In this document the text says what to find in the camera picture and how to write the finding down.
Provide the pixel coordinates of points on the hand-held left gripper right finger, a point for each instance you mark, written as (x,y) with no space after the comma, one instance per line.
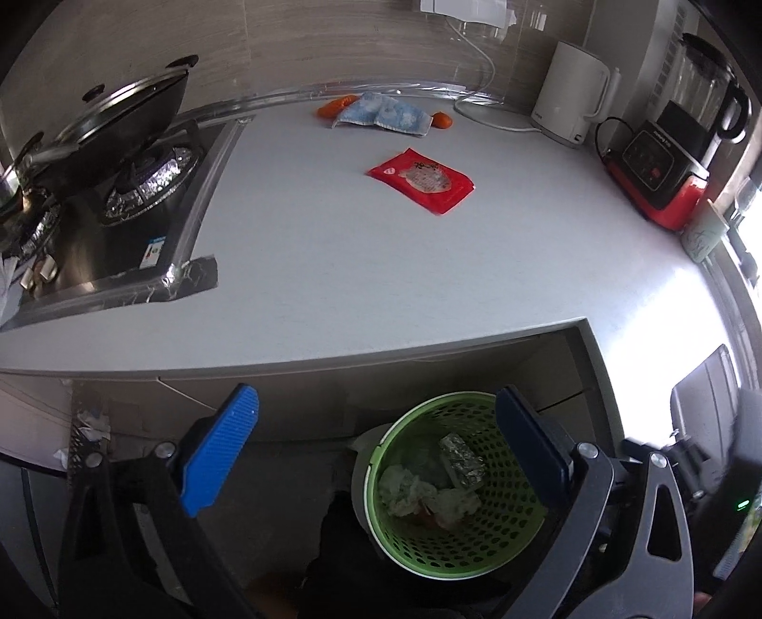
(530,452)

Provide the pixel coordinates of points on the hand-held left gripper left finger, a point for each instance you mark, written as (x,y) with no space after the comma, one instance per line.
(220,452)

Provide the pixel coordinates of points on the foil ball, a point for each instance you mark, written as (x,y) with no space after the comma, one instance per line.
(462,462)

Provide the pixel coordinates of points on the white tissue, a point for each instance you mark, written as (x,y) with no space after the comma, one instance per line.
(405,489)
(457,505)

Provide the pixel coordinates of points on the green perforated basket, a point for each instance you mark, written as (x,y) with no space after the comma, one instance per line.
(476,535)

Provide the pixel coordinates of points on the red snack packet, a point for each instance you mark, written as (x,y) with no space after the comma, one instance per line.
(421,181)

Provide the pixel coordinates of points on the perforated metal strip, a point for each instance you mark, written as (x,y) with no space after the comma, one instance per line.
(89,428)

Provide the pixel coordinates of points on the black gas stove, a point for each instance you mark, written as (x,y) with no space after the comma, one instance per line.
(119,238)

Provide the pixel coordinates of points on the pale green patterned cup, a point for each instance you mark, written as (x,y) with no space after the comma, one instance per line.
(705,232)

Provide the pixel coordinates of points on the steel pot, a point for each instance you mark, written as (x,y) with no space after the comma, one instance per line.
(9,193)

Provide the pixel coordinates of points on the black red blender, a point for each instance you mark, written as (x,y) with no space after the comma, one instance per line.
(678,143)

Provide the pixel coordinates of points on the small orange piece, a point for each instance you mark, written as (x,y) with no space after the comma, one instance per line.
(442,120)
(331,107)

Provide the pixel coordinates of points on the black wok with glass lid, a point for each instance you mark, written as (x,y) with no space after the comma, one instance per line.
(113,125)

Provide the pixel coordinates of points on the white electric kettle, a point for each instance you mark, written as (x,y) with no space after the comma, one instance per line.
(568,92)

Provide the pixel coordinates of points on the blue crumpled cloth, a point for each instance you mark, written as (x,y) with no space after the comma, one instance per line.
(382,113)

